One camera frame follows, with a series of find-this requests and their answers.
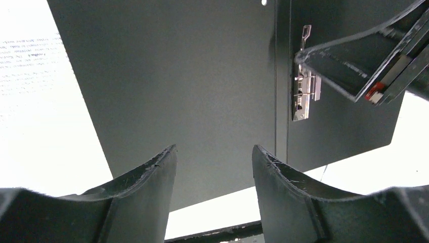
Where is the red folder black inside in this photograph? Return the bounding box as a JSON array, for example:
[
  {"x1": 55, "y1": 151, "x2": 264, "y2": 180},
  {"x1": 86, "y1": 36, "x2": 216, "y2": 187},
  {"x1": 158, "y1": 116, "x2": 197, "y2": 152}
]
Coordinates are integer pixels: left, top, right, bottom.
[{"x1": 48, "y1": 1, "x2": 411, "y2": 211}]

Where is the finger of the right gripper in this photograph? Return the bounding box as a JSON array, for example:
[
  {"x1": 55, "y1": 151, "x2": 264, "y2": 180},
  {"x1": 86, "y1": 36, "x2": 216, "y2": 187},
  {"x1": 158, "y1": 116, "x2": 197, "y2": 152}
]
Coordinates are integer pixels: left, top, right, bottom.
[{"x1": 294, "y1": 1, "x2": 428, "y2": 102}]

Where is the printed paper sheet top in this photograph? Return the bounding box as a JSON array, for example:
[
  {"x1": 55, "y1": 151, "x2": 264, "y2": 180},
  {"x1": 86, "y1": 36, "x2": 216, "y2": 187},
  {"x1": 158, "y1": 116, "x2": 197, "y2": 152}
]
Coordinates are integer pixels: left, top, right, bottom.
[{"x1": 1, "y1": 1, "x2": 113, "y2": 196}]

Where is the white paper sheet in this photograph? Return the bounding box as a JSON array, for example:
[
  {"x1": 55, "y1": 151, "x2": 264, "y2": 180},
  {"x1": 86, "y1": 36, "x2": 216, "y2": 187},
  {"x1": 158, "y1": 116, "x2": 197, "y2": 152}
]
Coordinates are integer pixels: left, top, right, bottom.
[{"x1": 165, "y1": 93, "x2": 428, "y2": 239}]

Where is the metal folder clip mechanism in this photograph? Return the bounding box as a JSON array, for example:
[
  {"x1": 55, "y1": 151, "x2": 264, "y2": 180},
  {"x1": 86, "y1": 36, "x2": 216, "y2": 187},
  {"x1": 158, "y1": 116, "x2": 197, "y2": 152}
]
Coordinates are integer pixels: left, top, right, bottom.
[{"x1": 291, "y1": 24, "x2": 322, "y2": 122}]

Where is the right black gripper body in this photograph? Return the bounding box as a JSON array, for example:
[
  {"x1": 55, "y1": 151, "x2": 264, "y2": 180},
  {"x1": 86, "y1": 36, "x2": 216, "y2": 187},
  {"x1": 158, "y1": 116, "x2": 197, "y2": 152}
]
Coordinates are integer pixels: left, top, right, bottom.
[{"x1": 365, "y1": 10, "x2": 428, "y2": 105}]

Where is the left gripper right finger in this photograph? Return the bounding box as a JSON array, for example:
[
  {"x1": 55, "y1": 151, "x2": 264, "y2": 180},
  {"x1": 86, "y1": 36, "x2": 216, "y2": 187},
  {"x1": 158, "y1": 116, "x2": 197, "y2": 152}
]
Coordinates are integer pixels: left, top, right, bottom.
[{"x1": 252, "y1": 145, "x2": 428, "y2": 242}]

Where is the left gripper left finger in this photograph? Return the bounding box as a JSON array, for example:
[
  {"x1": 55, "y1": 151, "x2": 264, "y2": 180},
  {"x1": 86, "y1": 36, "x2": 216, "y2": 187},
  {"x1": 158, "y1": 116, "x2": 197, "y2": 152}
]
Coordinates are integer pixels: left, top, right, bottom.
[{"x1": 1, "y1": 145, "x2": 177, "y2": 242}]

